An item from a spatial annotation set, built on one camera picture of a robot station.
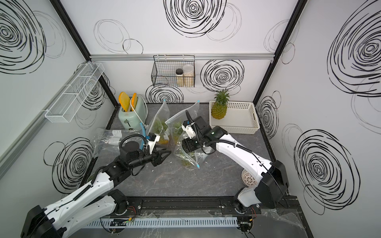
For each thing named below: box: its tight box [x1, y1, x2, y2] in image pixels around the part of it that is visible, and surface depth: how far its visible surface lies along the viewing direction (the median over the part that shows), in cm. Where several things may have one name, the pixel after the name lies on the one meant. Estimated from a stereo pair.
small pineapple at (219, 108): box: [210, 87, 231, 120], surface depth 103 cm
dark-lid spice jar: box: [175, 68, 185, 88], surface depth 87 cm
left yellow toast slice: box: [118, 91, 131, 113], surface depth 97 cm
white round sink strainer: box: [241, 168, 257, 187], surface depth 82 cm
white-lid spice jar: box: [182, 64, 195, 88], surface depth 86 cm
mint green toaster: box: [118, 95, 147, 131], surface depth 96 cm
